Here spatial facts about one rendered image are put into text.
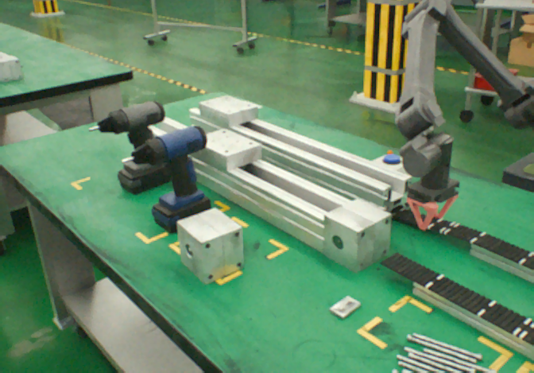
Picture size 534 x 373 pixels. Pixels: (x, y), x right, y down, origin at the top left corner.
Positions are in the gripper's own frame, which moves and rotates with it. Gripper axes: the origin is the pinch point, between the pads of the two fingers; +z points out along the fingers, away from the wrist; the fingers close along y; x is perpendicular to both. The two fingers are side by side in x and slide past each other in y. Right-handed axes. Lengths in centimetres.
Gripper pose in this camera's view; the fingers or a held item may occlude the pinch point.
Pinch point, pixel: (429, 221)
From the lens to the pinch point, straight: 122.5
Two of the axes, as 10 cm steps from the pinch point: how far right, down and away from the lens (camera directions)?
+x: 6.4, 3.0, -7.1
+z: 0.3, 9.1, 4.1
